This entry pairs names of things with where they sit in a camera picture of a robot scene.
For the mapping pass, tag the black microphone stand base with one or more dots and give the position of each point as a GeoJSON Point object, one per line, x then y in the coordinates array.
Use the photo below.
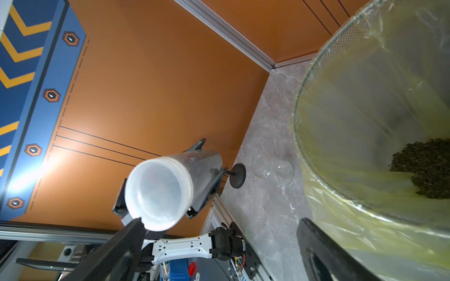
{"type": "Point", "coordinates": [237, 175]}

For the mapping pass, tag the dumped tea leaves pile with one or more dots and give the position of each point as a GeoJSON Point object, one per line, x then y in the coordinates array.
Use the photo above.
{"type": "Point", "coordinates": [429, 163]}

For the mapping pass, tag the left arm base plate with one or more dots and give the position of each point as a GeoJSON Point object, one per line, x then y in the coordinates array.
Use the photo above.
{"type": "Point", "coordinates": [252, 263]}

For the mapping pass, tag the yellow trash bag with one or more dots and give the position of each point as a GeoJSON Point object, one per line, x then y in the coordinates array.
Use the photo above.
{"type": "Point", "coordinates": [393, 251]}

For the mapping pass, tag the tall jar with clear lid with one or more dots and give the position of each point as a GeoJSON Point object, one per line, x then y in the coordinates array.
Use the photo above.
{"type": "Point", "coordinates": [160, 191]}

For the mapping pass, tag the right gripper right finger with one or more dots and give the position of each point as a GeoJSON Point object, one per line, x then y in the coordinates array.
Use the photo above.
{"type": "Point", "coordinates": [324, 259]}

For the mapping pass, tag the glass jar with tea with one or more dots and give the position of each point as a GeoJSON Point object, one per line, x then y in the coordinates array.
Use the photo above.
{"type": "Point", "coordinates": [266, 166]}

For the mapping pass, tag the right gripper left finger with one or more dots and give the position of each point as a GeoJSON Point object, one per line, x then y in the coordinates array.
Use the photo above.
{"type": "Point", "coordinates": [116, 260]}

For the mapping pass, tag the aluminium front rail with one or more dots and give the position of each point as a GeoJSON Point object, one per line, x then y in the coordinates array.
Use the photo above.
{"type": "Point", "coordinates": [227, 247]}

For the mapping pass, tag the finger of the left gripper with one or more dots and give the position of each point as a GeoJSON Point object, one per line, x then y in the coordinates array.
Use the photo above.
{"type": "Point", "coordinates": [197, 146]}
{"type": "Point", "coordinates": [205, 196]}

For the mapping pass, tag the mesh trash bin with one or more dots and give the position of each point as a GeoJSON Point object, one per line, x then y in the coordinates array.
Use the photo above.
{"type": "Point", "coordinates": [381, 82]}

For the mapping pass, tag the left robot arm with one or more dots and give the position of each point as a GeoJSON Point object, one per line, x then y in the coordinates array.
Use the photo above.
{"type": "Point", "coordinates": [163, 249]}

